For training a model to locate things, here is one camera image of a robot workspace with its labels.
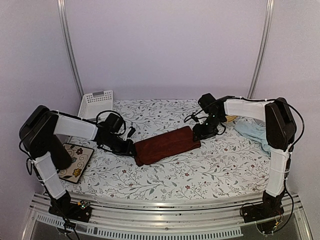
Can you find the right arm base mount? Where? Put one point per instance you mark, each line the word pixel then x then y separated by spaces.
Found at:
pixel 255 212

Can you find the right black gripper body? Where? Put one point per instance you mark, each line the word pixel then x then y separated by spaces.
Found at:
pixel 210 129

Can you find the left aluminium frame post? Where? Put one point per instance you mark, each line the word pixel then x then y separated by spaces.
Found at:
pixel 61 6

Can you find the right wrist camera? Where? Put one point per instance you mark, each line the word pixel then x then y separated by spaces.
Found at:
pixel 194 118

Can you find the floral patterned table mat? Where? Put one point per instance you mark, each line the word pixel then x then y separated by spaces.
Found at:
pixel 226 165

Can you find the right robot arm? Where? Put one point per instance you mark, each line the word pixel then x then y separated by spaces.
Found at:
pixel 279 123

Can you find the white perforated plastic basket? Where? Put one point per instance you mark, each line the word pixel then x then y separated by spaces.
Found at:
pixel 94 103

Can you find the front aluminium rail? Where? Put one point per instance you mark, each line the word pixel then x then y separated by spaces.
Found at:
pixel 132 219

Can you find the aluminium frame post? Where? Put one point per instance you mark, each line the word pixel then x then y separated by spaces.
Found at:
pixel 61 6
pixel 265 33

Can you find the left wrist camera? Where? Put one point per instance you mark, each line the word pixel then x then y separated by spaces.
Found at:
pixel 131 131

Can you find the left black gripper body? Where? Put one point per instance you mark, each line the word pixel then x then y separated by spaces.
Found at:
pixel 119 147

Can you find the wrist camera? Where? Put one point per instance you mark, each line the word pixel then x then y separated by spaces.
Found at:
pixel 194 118
pixel 131 131

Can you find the floral square ceramic plate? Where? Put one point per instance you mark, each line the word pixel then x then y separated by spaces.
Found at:
pixel 80 156

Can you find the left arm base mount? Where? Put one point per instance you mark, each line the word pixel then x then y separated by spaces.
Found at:
pixel 71 211

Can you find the woven bamboo tray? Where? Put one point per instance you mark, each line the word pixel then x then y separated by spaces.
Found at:
pixel 230 118

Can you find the light blue towel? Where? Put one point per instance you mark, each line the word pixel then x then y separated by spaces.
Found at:
pixel 254 132

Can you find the dark red towel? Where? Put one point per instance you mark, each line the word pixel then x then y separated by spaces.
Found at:
pixel 156 148

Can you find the right aluminium frame post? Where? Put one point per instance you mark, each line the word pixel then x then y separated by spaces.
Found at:
pixel 265 33

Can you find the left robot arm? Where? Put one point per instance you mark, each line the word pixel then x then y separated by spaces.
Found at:
pixel 39 141

